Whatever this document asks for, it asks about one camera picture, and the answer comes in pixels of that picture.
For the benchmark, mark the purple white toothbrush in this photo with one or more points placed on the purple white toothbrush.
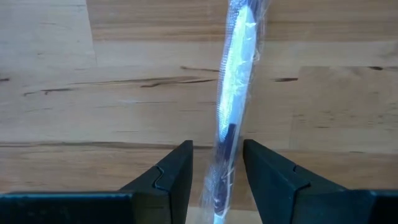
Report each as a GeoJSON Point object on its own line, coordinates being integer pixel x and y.
{"type": "Point", "coordinates": [236, 77]}

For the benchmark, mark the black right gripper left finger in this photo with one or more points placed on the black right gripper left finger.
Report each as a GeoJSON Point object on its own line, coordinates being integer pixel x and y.
{"type": "Point", "coordinates": [140, 205]}

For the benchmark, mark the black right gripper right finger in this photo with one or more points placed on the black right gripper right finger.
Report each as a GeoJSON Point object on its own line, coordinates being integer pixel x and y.
{"type": "Point", "coordinates": [295, 202]}

